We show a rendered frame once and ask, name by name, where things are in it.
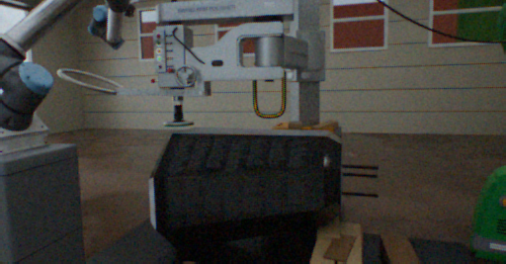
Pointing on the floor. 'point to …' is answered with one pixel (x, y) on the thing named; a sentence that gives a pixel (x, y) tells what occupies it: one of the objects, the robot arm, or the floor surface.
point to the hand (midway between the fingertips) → (135, 5)
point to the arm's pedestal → (42, 207)
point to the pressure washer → (490, 219)
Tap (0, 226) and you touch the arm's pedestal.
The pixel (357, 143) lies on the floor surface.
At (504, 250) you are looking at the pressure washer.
